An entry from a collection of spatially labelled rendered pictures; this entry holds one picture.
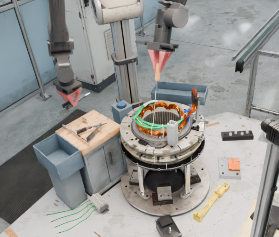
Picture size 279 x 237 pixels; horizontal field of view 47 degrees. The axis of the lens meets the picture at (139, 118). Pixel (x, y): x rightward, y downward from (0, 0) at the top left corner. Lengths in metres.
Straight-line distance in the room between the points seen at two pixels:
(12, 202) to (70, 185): 1.37
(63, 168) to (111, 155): 0.23
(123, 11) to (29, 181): 1.73
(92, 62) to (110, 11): 2.09
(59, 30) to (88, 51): 2.37
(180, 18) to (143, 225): 0.77
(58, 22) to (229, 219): 0.94
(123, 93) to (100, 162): 0.46
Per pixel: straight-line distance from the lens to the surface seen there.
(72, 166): 1.23
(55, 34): 1.08
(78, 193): 1.37
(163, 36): 1.06
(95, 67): 3.49
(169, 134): 1.10
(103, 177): 1.37
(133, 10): 1.45
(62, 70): 1.08
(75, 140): 1.26
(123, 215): 1.33
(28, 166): 2.89
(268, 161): 0.80
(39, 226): 1.40
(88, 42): 3.39
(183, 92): 1.54
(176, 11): 1.00
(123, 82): 1.60
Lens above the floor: 1.83
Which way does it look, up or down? 36 degrees down
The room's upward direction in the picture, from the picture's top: 7 degrees counter-clockwise
